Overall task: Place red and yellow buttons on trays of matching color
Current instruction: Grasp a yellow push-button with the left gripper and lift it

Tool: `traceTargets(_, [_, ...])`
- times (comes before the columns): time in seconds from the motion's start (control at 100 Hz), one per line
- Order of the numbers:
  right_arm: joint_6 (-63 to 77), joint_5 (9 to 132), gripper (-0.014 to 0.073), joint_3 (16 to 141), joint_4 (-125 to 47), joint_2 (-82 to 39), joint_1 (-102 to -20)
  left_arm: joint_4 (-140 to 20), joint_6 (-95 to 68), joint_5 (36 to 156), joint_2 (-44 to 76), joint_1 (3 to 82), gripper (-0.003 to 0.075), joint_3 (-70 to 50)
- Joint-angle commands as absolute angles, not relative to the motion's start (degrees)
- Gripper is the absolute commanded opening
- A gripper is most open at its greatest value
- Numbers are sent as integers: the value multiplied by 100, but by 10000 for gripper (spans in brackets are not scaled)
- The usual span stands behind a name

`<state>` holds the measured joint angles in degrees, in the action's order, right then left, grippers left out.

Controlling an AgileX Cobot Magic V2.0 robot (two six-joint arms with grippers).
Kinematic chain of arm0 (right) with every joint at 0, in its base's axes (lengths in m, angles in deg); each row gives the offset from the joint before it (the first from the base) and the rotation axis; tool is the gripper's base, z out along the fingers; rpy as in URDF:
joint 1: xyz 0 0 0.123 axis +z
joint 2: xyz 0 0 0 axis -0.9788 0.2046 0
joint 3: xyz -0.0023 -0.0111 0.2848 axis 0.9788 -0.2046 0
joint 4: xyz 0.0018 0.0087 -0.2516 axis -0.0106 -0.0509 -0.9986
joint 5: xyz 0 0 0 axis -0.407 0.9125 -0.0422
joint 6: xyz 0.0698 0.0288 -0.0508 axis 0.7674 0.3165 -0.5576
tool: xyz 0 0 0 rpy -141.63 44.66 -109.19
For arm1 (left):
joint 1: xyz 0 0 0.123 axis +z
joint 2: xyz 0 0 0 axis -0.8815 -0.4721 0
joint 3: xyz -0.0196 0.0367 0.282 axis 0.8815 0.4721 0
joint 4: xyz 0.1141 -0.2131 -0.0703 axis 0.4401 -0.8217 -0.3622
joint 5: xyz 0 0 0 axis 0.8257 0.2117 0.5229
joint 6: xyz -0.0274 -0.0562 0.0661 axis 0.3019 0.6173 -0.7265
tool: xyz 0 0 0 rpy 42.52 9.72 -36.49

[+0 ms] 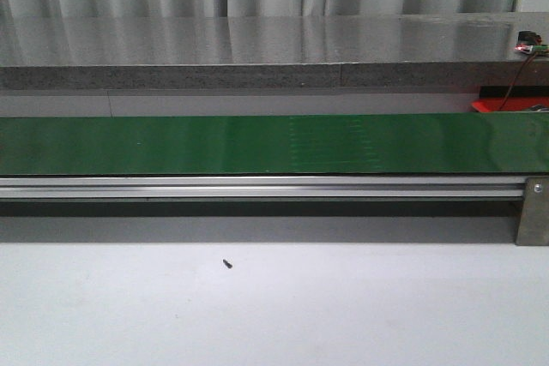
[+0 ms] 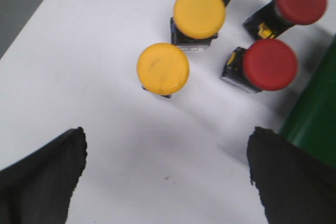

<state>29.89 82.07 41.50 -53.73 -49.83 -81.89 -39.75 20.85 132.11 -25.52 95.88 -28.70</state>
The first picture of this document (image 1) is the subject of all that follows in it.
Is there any grey stone counter shelf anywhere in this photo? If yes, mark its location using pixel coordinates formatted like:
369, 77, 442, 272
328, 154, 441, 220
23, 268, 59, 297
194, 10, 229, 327
1, 12, 548, 90

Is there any red plastic tray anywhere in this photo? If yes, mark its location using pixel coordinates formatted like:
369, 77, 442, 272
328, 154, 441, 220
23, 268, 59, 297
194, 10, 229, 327
471, 97, 548, 113

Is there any steel conveyor support bracket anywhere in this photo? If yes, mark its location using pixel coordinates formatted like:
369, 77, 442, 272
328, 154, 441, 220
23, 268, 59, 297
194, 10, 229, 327
516, 177, 549, 246

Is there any red black wire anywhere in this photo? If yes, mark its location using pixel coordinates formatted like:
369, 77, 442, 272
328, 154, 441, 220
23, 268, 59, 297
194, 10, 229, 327
497, 51, 536, 112

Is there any aluminium conveyor side rail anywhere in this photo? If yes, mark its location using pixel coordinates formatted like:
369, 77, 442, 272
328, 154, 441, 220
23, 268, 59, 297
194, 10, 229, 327
1, 176, 527, 200

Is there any green conveyor belt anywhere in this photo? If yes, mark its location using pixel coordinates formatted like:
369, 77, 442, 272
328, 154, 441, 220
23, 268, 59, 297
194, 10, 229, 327
1, 112, 548, 176

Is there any small green circuit board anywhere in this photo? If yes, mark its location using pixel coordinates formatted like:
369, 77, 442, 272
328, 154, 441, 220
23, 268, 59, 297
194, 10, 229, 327
514, 30, 548, 57

